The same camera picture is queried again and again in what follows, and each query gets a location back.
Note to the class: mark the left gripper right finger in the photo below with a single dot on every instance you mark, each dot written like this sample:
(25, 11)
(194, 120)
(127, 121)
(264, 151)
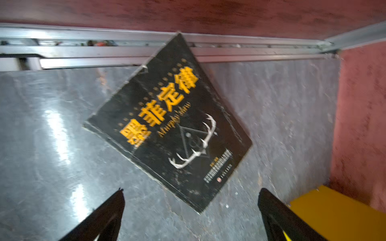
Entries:
(282, 224)

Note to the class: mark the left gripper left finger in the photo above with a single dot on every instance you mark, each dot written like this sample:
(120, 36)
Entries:
(103, 224)

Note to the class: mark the yellow pink blue bookshelf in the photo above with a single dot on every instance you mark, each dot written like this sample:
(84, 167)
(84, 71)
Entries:
(338, 217)

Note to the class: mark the black book with gold letters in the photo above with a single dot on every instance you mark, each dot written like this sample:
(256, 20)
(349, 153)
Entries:
(169, 120)

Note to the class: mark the left corner aluminium profile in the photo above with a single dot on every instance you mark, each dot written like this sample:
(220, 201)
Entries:
(356, 38)

